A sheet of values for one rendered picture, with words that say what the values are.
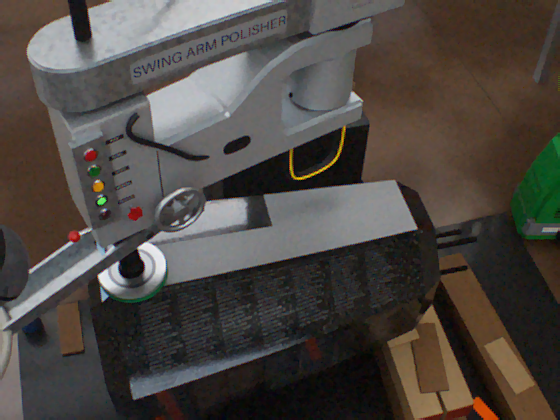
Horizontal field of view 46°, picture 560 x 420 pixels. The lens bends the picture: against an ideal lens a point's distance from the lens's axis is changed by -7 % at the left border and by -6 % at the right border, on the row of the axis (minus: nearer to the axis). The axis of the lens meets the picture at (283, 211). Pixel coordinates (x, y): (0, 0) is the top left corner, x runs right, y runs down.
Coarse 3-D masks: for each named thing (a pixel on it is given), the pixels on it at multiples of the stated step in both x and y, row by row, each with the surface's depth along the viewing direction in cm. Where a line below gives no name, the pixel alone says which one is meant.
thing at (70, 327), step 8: (64, 304) 293; (72, 304) 294; (64, 312) 291; (72, 312) 291; (64, 320) 288; (72, 320) 288; (80, 320) 288; (64, 328) 285; (72, 328) 286; (80, 328) 286; (64, 336) 283; (72, 336) 283; (80, 336) 283; (64, 344) 280; (72, 344) 280; (80, 344) 281; (64, 352) 278; (72, 352) 278; (80, 352) 280
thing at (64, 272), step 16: (80, 240) 194; (128, 240) 189; (144, 240) 193; (64, 256) 194; (80, 256) 195; (96, 256) 194; (112, 256) 189; (32, 272) 190; (48, 272) 194; (64, 272) 193; (80, 272) 187; (96, 272) 190; (32, 288) 192; (48, 288) 191; (64, 288) 186; (16, 304) 191; (32, 304) 189; (48, 304) 186; (16, 320) 183; (32, 320) 187
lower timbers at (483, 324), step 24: (456, 264) 302; (456, 288) 294; (480, 288) 294; (456, 312) 288; (480, 312) 286; (480, 336) 278; (504, 336) 278; (384, 360) 270; (480, 360) 274; (384, 384) 274; (504, 384) 263; (504, 408) 261; (528, 408) 256
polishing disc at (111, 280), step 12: (144, 252) 211; (156, 252) 212; (156, 264) 209; (108, 276) 205; (120, 276) 205; (144, 276) 206; (156, 276) 206; (108, 288) 202; (120, 288) 202; (132, 288) 203; (144, 288) 203; (156, 288) 204
